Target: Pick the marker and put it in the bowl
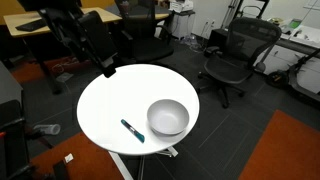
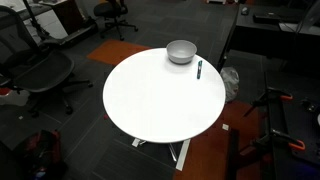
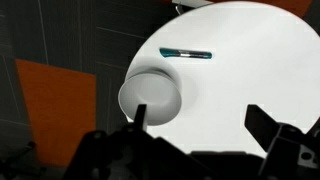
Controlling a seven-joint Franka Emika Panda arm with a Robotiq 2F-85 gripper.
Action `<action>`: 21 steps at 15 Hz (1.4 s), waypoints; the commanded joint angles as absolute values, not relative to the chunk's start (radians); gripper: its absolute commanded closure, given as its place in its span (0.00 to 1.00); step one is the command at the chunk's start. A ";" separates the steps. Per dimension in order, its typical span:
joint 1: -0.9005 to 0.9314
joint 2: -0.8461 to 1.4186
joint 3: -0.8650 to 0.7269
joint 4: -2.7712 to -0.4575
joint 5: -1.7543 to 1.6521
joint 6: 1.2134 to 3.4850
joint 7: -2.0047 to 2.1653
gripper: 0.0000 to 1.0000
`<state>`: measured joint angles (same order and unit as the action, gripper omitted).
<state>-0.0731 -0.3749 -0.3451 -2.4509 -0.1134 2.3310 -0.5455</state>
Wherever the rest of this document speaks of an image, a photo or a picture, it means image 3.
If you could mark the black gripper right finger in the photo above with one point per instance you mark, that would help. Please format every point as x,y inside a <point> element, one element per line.
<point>263,128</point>

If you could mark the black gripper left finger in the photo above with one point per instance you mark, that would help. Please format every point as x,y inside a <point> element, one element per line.
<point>139,120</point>

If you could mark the white bowl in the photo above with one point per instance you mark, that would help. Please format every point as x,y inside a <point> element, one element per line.
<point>157,90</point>

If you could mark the round white table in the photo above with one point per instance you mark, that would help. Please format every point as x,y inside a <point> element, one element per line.
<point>262,55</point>

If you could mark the teal marker pen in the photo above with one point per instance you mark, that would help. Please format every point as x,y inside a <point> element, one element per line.
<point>167,52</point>

